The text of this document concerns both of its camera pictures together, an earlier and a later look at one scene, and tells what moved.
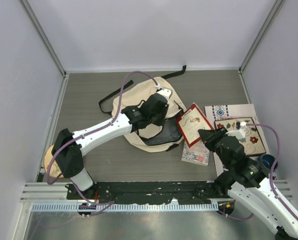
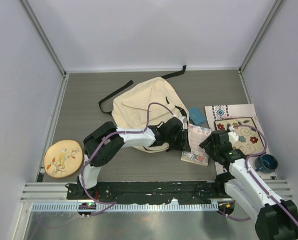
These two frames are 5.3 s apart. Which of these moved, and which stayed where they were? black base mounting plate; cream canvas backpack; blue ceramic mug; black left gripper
Moved: black left gripper
Stayed: blue ceramic mug; black base mounting plate; cream canvas backpack
